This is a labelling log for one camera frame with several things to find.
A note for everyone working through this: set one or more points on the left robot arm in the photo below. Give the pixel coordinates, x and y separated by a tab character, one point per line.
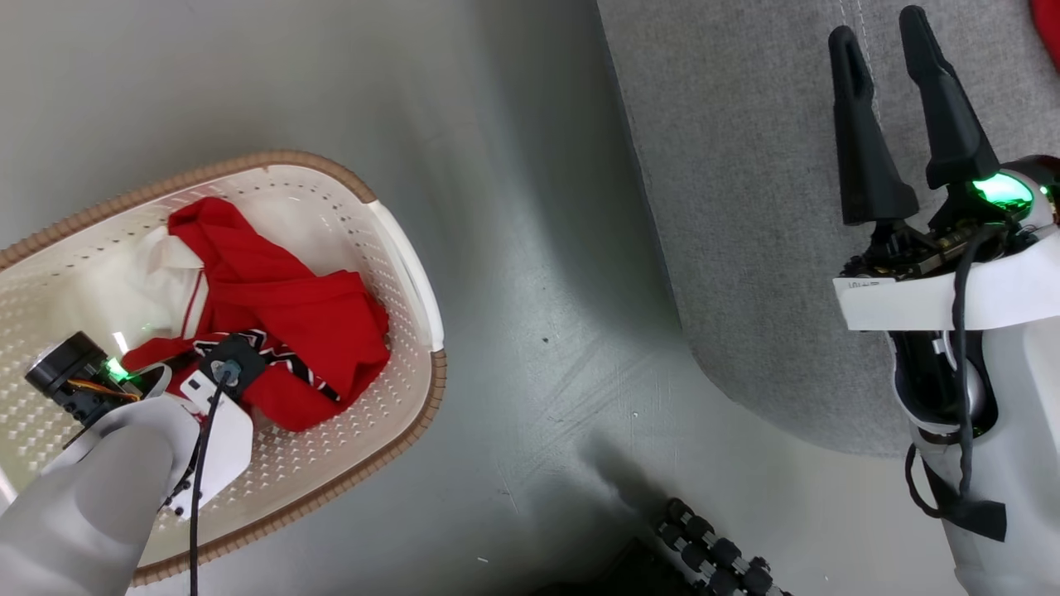
83	497

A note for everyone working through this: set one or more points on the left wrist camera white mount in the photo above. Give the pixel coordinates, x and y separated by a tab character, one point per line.
228	439

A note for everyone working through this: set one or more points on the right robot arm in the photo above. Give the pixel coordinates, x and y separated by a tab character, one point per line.
1019	430

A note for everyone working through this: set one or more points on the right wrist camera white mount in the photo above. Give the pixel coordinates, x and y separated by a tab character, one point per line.
911	302

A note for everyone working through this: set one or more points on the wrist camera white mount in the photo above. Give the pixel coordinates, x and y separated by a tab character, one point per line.
911	302
228	439

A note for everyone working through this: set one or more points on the grey fabric sofa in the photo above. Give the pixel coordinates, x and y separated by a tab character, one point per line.
745	207

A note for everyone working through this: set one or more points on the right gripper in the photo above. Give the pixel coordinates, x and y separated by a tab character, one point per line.
1006	194

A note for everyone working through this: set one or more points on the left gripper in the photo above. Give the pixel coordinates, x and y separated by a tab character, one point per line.
66	372

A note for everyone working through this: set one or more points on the dark robot base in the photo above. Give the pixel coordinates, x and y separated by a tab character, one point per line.
629	575

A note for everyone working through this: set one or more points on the white laundry basket brown rim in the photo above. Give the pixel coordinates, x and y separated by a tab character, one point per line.
331	447

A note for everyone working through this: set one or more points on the red and white garment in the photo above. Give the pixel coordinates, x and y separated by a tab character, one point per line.
315	331

